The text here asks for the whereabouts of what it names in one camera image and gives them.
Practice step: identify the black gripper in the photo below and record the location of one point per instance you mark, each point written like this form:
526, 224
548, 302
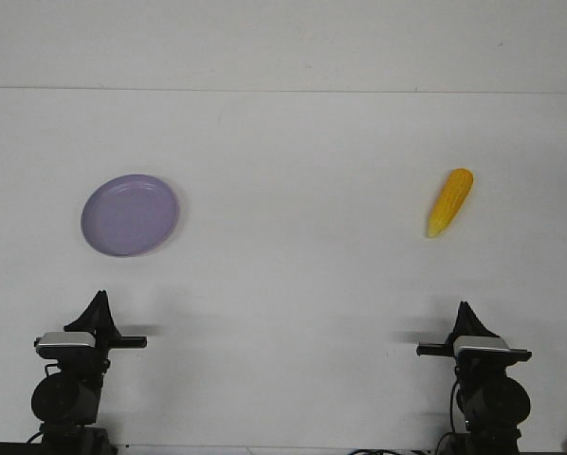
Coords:
95, 362
468, 323

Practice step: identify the purple round plate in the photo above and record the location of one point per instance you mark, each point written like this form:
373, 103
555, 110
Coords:
130, 215

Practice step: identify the yellow corn cob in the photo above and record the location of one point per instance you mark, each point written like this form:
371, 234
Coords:
449, 201

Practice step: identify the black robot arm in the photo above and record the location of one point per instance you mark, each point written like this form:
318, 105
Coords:
492, 403
67, 400

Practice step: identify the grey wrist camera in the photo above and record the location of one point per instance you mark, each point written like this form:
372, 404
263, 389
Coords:
466, 346
57, 345

